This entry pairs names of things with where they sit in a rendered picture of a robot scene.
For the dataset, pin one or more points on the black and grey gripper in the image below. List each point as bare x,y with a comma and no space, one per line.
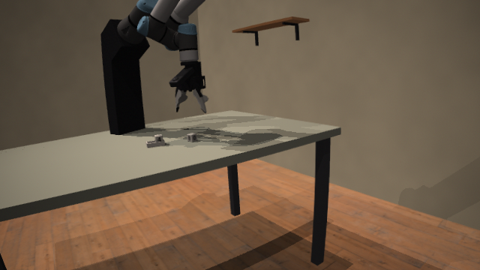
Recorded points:
195,83

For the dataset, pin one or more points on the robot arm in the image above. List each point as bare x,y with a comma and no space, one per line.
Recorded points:
166,24

